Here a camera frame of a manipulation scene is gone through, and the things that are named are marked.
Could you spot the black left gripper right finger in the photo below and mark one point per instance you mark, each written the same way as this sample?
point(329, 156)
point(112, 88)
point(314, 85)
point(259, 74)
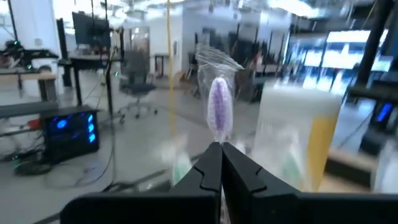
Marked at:
point(248, 199)

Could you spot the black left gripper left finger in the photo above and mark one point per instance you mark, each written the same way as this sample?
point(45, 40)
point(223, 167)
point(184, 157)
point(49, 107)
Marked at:
point(199, 199)

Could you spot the green white toothbrush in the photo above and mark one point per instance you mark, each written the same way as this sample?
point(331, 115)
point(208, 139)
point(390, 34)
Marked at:
point(292, 168)
point(182, 168)

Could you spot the purple white toothbrush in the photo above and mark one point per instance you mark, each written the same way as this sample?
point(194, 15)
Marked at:
point(220, 109)

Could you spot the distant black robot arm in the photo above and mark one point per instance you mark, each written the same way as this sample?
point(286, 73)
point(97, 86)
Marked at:
point(34, 54)

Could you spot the black office chair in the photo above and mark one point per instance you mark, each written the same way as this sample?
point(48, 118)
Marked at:
point(136, 88)

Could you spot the black device blue light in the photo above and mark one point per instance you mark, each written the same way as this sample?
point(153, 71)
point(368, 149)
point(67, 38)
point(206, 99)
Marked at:
point(370, 140)

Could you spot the black computer blue lights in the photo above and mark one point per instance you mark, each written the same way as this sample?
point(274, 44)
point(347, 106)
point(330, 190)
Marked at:
point(71, 146)

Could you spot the dark desk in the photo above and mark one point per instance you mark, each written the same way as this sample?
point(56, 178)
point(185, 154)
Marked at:
point(90, 60)

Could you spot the black monitor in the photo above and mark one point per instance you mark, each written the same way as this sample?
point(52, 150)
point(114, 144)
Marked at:
point(90, 31)

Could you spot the wooden table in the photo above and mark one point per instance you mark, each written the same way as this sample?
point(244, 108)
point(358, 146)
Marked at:
point(31, 76)

